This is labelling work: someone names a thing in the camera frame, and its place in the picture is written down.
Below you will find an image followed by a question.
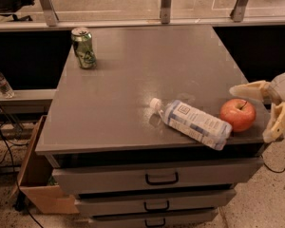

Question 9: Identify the red apple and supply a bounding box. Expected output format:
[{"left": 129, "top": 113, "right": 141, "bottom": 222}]
[{"left": 219, "top": 99, "right": 257, "bottom": 132}]

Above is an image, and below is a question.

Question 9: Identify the metal window rail frame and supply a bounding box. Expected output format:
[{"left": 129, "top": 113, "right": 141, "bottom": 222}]
[{"left": 0, "top": 0, "right": 285, "bottom": 33}]

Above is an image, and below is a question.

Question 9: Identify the brown cardboard box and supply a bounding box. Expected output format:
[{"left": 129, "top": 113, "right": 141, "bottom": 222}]
[{"left": 12, "top": 116, "right": 79, "bottom": 215}]

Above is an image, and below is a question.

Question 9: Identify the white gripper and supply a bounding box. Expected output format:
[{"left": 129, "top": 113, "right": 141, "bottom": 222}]
[{"left": 229, "top": 72, "right": 285, "bottom": 143}]

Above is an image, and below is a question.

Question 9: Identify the grey drawer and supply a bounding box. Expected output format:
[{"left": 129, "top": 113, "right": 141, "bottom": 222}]
[
  {"left": 75, "top": 189, "right": 236, "bottom": 217},
  {"left": 52, "top": 158, "right": 263, "bottom": 195},
  {"left": 88, "top": 208, "right": 218, "bottom": 228}
]

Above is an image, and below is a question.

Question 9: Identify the black floor cables left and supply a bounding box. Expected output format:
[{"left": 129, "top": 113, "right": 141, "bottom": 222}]
[{"left": 0, "top": 102, "right": 46, "bottom": 228}]

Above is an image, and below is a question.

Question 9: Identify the black floor cable right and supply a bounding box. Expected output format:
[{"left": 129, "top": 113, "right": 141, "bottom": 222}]
[{"left": 263, "top": 161, "right": 285, "bottom": 175}]

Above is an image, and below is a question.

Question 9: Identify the bottom grey drawer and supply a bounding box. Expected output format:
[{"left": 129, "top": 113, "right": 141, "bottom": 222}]
[{"left": 88, "top": 208, "right": 218, "bottom": 228}]

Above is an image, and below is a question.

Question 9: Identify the small clear water bottle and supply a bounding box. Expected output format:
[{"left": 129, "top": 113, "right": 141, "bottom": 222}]
[{"left": 0, "top": 72, "right": 14, "bottom": 98}]

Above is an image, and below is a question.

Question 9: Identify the middle grey drawer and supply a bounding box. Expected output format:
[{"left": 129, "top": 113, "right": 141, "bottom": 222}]
[{"left": 75, "top": 189, "right": 236, "bottom": 217}]

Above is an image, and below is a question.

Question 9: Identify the grey drawer cabinet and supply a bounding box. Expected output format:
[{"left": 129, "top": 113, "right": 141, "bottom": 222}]
[{"left": 34, "top": 24, "right": 285, "bottom": 228}]

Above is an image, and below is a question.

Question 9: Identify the blue label plastic bottle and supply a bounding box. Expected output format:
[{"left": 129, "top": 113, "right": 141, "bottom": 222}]
[{"left": 149, "top": 98, "right": 233, "bottom": 150}]

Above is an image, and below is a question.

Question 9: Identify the top grey drawer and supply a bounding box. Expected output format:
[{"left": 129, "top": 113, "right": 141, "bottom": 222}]
[{"left": 52, "top": 158, "right": 263, "bottom": 195}]

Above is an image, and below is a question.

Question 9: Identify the green soda can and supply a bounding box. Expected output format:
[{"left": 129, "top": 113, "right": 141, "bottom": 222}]
[{"left": 71, "top": 28, "right": 97, "bottom": 69}]

